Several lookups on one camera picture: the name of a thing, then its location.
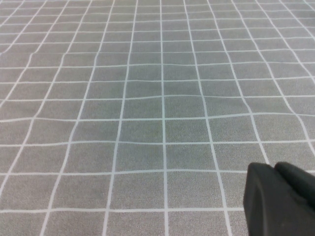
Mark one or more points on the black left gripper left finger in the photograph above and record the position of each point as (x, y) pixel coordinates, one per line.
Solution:
(268, 204)

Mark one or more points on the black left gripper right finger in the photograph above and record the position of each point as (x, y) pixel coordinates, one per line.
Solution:
(295, 179)

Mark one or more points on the grey checked tablecloth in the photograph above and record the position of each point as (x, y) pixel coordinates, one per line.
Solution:
(123, 110)

